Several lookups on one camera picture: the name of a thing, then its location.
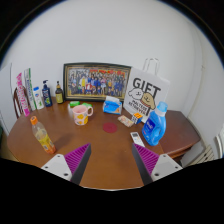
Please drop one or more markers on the white remote control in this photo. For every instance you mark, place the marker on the white remote control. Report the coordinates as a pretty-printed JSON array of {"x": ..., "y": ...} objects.
[{"x": 137, "y": 139}]

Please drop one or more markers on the amber pump bottle yellow label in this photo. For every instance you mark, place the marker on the amber pump bottle yellow label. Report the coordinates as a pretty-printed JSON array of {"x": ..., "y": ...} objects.
[{"x": 59, "y": 95}]

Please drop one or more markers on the flat round red coaster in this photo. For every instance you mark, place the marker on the flat round red coaster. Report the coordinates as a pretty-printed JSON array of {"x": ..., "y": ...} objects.
[{"x": 110, "y": 127}]

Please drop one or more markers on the dark blue pump bottle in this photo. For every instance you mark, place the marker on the dark blue pump bottle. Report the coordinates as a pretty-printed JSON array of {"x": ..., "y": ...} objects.
[{"x": 47, "y": 96}]

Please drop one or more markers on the pink mug with yellow spots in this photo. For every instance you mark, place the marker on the pink mug with yellow spots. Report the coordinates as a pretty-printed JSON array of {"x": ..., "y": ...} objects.
[{"x": 81, "y": 115}]

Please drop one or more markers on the white shampoo bottle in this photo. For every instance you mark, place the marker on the white shampoo bottle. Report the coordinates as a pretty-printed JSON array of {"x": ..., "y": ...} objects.
[{"x": 38, "y": 100}]

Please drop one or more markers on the framed group photo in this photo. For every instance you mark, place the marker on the framed group photo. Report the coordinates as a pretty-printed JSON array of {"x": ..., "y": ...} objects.
[{"x": 96, "y": 81}]

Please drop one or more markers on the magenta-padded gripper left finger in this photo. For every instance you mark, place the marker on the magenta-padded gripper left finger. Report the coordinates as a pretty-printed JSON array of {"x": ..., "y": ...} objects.
[{"x": 76, "y": 160}]

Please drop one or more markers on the blue detergent bottle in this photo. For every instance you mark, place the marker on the blue detergent bottle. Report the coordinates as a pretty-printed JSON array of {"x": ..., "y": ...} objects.
[{"x": 154, "y": 128}]

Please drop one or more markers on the dark wooden chair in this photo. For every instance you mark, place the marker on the dark wooden chair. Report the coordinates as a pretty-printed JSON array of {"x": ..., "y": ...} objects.
[{"x": 16, "y": 103}]

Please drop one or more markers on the colourful puzzle cube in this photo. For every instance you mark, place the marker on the colourful puzzle cube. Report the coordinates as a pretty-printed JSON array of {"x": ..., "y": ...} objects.
[{"x": 137, "y": 118}]

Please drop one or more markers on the white paper gift bag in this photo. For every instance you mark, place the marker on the white paper gift bag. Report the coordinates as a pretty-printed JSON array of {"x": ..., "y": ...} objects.
[{"x": 146, "y": 90}]

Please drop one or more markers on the small snack packet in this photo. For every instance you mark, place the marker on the small snack packet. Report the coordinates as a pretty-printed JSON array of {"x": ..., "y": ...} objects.
[{"x": 125, "y": 120}]

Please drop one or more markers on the orange-capped yellow drink bottle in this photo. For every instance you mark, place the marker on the orange-capped yellow drink bottle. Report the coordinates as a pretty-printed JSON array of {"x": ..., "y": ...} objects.
[{"x": 43, "y": 136}]

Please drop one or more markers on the blue tissue pack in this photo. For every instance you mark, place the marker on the blue tissue pack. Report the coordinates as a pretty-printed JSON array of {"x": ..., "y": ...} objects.
[{"x": 112, "y": 106}]

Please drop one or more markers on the white radiator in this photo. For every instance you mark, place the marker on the white radiator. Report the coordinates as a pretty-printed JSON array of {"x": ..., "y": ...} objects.
[{"x": 205, "y": 154}]

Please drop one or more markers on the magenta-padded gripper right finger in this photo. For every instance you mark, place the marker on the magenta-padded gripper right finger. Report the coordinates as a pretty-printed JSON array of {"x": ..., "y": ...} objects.
[{"x": 146, "y": 160}]

